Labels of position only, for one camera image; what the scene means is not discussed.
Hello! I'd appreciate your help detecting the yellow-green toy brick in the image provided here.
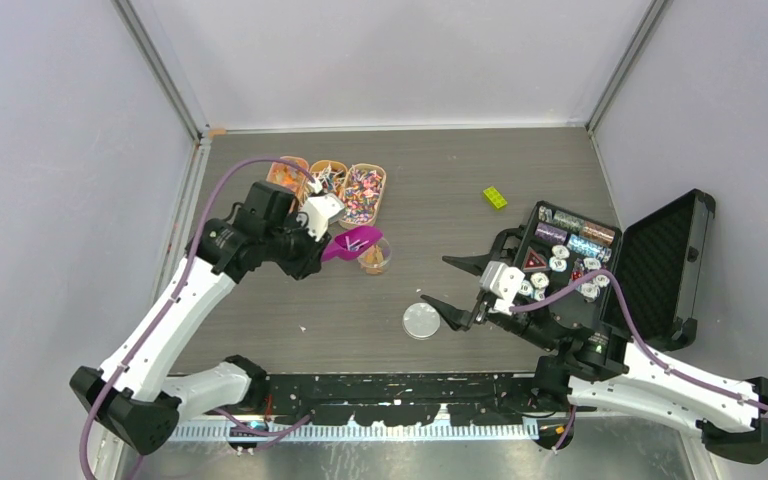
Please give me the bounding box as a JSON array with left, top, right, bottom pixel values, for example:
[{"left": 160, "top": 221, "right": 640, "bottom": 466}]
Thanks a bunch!
[{"left": 482, "top": 186, "right": 508, "bottom": 210}]

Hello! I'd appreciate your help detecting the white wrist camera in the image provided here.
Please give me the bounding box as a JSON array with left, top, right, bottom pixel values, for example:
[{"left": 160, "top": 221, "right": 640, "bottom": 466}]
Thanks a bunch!
[
  {"left": 298, "top": 179, "right": 345, "bottom": 241},
  {"left": 479, "top": 261, "right": 525, "bottom": 316}
]

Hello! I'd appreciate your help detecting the yellow tray with ball lollipops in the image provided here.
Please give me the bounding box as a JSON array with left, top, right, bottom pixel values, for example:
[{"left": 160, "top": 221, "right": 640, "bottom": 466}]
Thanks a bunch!
[{"left": 310, "top": 160, "right": 348, "bottom": 197}]

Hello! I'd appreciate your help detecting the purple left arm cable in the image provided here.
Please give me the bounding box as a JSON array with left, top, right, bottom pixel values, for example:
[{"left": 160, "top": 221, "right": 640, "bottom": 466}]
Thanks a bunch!
[{"left": 77, "top": 156, "right": 322, "bottom": 480}]

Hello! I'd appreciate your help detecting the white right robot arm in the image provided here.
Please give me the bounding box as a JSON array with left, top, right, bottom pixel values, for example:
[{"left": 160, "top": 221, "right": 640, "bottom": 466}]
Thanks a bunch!
[{"left": 423, "top": 255, "right": 768, "bottom": 465}]

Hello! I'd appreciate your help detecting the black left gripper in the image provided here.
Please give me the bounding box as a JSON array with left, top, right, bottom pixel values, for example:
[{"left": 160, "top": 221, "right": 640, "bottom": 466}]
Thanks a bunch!
[{"left": 263, "top": 210, "right": 331, "bottom": 280}]

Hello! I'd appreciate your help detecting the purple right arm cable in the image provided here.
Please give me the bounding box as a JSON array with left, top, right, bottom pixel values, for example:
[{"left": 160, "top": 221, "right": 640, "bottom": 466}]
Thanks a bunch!
[{"left": 509, "top": 268, "right": 768, "bottom": 452}]

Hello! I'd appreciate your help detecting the pink oval candy tray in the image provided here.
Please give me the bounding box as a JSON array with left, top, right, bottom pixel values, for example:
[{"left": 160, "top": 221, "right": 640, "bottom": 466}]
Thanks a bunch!
[{"left": 266, "top": 156, "right": 309, "bottom": 202}]

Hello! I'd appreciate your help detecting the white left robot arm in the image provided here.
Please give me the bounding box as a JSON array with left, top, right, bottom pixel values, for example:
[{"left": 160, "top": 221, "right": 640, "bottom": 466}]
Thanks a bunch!
[{"left": 70, "top": 181, "right": 344, "bottom": 456}]

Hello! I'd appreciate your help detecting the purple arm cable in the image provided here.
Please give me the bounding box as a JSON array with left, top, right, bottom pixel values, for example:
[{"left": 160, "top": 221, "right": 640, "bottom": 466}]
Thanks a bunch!
[
  {"left": 509, "top": 268, "right": 768, "bottom": 452},
  {"left": 77, "top": 156, "right": 322, "bottom": 480}
]

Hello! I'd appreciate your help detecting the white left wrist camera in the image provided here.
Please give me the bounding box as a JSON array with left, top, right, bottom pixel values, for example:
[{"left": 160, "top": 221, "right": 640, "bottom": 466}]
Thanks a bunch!
[{"left": 298, "top": 179, "right": 345, "bottom": 241}]

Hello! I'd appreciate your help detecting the magenta plastic scoop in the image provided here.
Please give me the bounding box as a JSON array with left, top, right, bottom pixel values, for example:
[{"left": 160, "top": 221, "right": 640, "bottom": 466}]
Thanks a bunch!
[{"left": 321, "top": 225, "right": 383, "bottom": 262}]

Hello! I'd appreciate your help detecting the clear round jar lid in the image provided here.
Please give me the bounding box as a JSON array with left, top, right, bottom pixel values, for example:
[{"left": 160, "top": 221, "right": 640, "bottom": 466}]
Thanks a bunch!
[{"left": 402, "top": 302, "right": 441, "bottom": 340}]

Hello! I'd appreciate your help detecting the tan tray with swirl lollipops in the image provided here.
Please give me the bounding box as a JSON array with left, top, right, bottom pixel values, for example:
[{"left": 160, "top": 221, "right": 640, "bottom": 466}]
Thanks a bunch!
[{"left": 338, "top": 163, "right": 387, "bottom": 229}]

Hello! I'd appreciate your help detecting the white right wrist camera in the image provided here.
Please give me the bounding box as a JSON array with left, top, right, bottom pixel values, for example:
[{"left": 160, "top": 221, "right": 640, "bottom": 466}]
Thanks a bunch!
[{"left": 479, "top": 261, "right": 525, "bottom": 316}]

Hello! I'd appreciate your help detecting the black poker chip case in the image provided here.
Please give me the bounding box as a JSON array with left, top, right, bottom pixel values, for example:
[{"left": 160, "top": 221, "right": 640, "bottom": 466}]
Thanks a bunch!
[{"left": 490, "top": 189, "right": 716, "bottom": 351}]

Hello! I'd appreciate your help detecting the clear plastic jar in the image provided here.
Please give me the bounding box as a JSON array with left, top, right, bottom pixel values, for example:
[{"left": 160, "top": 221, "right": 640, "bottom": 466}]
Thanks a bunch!
[{"left": 357, "top": 237, "right": 392, "bottom": 275}]

